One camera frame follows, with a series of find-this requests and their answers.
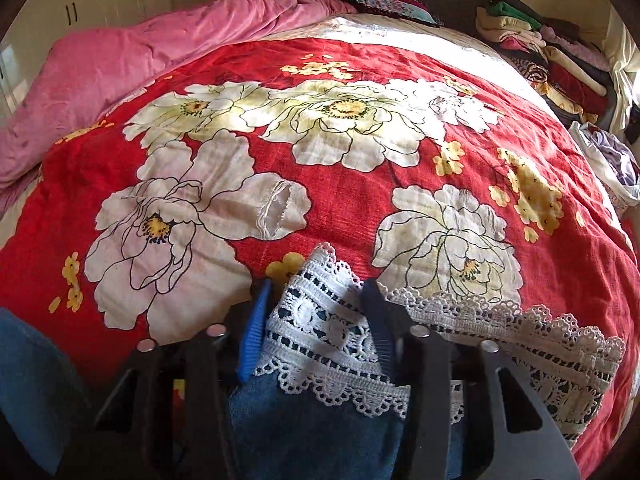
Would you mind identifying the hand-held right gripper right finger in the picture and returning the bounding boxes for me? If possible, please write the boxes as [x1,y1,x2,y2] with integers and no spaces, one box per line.
[360,279,583,480]

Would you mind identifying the cream curtain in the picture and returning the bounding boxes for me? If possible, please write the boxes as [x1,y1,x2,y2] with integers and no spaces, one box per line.
[602,10,640,141]

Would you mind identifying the floral pillow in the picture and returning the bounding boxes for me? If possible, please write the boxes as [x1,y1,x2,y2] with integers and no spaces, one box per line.
[327,0,443,28]

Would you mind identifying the pink quilt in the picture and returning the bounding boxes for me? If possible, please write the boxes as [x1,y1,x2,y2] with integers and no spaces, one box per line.
[0,0,361,211]

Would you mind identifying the red floral blanket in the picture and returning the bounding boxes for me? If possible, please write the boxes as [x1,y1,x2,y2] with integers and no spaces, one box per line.
[0,35,640,480]

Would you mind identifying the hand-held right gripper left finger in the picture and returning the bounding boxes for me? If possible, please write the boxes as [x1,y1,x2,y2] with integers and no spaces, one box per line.
[92,277,274,480]

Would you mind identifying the stack of folded clothes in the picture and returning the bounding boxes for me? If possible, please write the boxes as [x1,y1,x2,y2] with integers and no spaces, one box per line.
[472,0,613,126]

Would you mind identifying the white and lavender garment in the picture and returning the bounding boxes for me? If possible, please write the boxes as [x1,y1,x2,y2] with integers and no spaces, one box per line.
[570,120,640,206]

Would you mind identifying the blue denim pants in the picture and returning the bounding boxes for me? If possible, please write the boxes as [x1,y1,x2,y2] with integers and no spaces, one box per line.
[0,242,628,480]

